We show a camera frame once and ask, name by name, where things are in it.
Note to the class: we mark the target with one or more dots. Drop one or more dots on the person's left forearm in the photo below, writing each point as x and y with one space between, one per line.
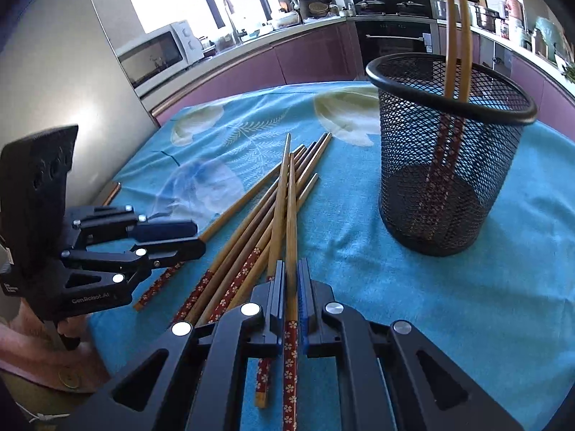
31 350

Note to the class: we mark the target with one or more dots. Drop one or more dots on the blue floral tablecloth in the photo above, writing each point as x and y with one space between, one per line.
404 301

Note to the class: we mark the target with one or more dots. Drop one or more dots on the black mesh utensil holder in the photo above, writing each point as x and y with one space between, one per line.
494 166

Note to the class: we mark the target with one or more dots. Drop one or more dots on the black built-in oven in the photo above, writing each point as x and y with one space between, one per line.
391 49

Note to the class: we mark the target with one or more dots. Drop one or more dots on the bunch of bamboo chopsticks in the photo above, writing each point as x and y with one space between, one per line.
251 233

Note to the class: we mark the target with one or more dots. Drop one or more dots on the mint green appliance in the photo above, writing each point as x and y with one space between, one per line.
546 33

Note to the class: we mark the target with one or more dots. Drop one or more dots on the purple kitchen cabinets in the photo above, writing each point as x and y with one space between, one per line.
305 58

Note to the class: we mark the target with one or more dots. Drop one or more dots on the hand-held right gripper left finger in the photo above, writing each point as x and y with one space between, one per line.
279 318

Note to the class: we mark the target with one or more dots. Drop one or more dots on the white microwave oven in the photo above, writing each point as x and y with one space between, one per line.
179 40

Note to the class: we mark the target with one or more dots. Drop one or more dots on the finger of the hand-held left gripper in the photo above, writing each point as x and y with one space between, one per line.
179 251
166 230

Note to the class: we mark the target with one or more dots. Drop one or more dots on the silver refrigerator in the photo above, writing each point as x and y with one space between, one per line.
67 76

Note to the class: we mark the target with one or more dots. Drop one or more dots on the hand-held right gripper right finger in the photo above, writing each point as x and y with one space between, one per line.
307 309

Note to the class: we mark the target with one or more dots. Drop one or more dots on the metal kitchen faucet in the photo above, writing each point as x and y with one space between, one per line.
230 13

